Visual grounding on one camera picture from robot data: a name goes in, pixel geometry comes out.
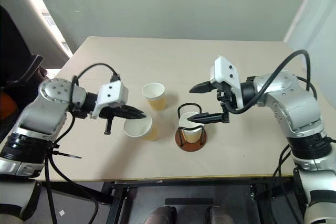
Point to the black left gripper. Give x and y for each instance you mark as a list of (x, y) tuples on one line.
[(115, 112)]

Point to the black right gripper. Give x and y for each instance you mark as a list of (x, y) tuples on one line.
[(228, 98)]

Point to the white and tan paper cup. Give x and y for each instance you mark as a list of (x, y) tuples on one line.
[(139, 129), (157, 100), (190, 134)]

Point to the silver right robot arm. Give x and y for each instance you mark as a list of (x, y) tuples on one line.
[(294, 103)]

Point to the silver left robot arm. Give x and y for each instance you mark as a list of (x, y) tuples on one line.
[(39, 113)]

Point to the black zip tie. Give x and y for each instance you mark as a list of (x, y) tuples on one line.
[(68, 155)]

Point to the small white floor sticker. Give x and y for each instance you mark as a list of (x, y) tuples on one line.
[(62, 212)]

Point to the orange object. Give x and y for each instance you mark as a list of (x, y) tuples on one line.
[(6, 106)]

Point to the black chair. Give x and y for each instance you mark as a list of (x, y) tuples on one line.
[(15, 64)]

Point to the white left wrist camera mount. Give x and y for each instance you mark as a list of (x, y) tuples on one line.
[(113, 93)]

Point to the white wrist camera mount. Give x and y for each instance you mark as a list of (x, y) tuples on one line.
[(113, 93), (225, 72)]

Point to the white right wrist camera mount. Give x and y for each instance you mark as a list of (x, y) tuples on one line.
[(225, 72)]

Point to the black metal table frame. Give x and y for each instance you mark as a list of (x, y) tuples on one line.
[(115, 200)]

